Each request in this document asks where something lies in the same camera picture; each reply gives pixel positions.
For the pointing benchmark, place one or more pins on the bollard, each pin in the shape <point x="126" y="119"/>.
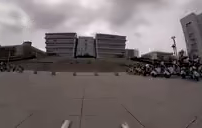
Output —
<point x="35" y="72"/>
<point x="96" y="73"/>
<point x="74" y="73"/>
<point x="116" y="73"/>
<point x="53" y="73"/>

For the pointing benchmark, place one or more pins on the small grey building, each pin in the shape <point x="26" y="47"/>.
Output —
<point x="131" y="53"/>

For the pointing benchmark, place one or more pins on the grey paved plaza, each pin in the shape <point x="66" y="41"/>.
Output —
<point x="99" y="96"/>

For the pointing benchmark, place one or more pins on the large grey three-block building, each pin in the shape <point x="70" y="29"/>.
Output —
<point x="60" y="45"/>

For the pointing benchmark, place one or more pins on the low flat building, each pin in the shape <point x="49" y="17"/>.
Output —
<point x="157" y="55"/>

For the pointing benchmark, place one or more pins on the row of parked scooters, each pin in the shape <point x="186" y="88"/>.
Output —
<point x="165" y="70"/>

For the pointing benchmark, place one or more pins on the robot's own part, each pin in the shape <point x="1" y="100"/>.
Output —
<point x="124" y="125"/>
<point x="65" y="124"/>

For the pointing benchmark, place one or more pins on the pole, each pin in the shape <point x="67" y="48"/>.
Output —
<point x="174" y="46"/>

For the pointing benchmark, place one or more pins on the low dark building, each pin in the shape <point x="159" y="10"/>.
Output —
<point x="19" y="51"/>

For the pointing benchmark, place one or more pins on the row of parked two-wheelers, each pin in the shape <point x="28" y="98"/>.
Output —
<point x="4" y="66"/>

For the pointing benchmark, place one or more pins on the tall grey building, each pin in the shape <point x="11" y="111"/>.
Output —
<point x="197" y="33"/>

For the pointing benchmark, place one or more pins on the raised bank with low wall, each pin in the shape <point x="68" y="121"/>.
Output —
<point x="72" y="66"/>

